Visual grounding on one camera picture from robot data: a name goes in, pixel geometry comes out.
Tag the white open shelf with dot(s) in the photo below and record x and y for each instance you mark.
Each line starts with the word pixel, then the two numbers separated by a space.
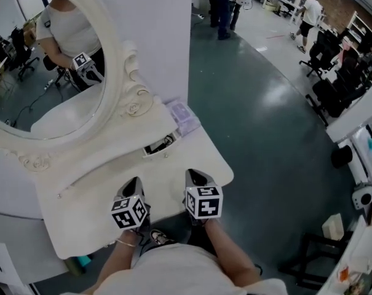
pixel 358 26

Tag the white cabinet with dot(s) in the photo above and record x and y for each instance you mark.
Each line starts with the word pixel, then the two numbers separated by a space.
pixel 7 272

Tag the white ornate vanity table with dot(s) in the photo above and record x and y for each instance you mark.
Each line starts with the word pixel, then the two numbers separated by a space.
pixel 90 220

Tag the white shelf with robots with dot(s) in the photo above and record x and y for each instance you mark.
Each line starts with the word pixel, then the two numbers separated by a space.
pixel 361 140

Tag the person's right forearm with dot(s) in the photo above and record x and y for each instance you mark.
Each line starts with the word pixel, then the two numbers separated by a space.
pixel 231 254

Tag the small beige box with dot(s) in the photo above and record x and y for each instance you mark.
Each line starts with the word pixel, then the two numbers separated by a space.
pixel 333 227

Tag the person's white shirt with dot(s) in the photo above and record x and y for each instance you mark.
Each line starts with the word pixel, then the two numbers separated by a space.
pixel 173 272

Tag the purple tissue pack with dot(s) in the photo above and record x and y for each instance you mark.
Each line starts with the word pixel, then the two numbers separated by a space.
pixel 182 118

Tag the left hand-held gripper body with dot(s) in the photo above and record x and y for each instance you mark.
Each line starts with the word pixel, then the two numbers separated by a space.
pixel 124 218

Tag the black frame stool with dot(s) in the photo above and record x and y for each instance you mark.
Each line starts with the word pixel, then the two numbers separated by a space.
pixel 308 257

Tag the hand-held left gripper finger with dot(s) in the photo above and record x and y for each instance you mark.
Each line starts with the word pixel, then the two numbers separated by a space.
pixel 125 192
pixel 138 189

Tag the white side table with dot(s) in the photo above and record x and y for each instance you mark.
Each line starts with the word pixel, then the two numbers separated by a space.
pixel 358 257

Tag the black cylinder bin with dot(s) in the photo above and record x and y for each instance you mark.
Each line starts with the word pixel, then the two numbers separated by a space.
pixel 342 157

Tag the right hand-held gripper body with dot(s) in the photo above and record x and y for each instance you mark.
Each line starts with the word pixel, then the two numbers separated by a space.
pixel 208 207

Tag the person's black trousers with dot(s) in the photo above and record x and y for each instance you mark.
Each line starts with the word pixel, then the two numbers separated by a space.
pixel 201 238

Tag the person's left shoe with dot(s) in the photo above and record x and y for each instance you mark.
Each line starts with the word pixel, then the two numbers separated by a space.
pixel 161 237

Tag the oval white-framed mirror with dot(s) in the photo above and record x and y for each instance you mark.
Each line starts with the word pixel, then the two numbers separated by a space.
pixel 50 72

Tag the person's left forearm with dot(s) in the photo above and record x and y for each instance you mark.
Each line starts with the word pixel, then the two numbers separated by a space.
pixel 112 266

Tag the black office chair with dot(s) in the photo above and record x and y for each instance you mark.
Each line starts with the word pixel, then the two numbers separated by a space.
pixel 333 100
pixel 322 51

